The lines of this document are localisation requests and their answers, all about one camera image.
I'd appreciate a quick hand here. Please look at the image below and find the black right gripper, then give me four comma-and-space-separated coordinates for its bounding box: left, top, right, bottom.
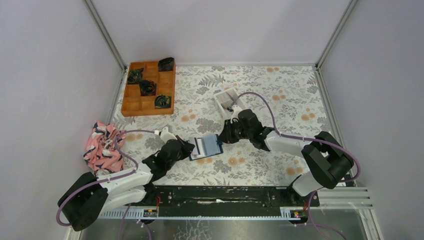
217, 118, 252, 145

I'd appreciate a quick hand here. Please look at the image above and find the white striped credit card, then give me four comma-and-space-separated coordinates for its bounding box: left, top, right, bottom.
192, 137, 205, 158

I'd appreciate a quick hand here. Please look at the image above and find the blue leather card holder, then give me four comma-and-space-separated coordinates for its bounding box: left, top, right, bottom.
188, 134, 224, 161

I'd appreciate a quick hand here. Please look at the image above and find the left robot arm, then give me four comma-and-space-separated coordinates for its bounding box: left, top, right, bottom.
56, 138, 197, 232

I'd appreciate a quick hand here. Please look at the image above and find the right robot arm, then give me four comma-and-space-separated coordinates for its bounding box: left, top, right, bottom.
218, 109, 354, 206

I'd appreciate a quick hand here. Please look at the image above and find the white plastic card box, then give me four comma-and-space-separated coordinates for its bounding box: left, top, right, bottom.
212, 87, 247, 120

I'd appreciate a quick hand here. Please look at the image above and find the stack of cards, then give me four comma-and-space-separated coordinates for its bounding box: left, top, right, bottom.
216, 91, 234, 108

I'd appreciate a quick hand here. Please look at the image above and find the pink patterned cloth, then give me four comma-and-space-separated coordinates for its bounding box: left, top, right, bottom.
83, 121, 126, 173

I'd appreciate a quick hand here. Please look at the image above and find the floral tablecloth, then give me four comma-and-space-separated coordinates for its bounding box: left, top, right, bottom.
111, 66, 331, 186

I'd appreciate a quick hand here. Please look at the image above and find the dark rolled cloth bottom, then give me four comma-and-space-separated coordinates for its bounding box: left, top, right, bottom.
154, 94, 172, 109

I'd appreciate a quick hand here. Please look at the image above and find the dark rolled cloth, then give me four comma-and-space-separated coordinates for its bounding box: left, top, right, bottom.
154, 94, 172, 109
138, 79, 157, 97
127, 68, 144, 85
157, 57, 175, 72

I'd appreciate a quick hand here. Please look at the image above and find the wooden compartment tray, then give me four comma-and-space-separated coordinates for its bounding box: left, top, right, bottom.
121, 57, 176, 117

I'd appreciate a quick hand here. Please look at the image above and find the dark rolled cloth middle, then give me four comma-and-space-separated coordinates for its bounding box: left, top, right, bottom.
138, 79, 157, 97

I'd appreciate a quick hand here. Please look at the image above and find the dark rolled cloth left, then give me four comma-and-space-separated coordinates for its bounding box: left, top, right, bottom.
127, 68, 144, 85

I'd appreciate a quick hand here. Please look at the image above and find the dark rolled cloth top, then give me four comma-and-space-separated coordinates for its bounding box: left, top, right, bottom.
157, 57, 175, 72

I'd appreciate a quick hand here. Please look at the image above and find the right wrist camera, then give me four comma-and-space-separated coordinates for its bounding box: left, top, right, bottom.
227, 104, 243, 123

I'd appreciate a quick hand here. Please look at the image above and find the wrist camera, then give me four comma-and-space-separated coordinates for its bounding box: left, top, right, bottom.
227, 104, 243, 123
154, 125, 177, 143

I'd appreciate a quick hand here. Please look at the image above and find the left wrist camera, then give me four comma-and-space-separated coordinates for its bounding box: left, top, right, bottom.
154, 125, 177, 143

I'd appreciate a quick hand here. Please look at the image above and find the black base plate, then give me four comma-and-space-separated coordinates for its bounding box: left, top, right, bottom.
134, 185, 320, 218

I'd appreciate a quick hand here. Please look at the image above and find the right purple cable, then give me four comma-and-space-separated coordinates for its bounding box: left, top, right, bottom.
228, 91, 362, 183

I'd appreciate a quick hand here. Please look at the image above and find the purple cable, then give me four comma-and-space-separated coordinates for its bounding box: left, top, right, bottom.
228, 91, 362, 183
55, 129, 162, 228

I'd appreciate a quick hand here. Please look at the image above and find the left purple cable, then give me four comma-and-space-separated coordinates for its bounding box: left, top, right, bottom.
55, 129, 162, 228

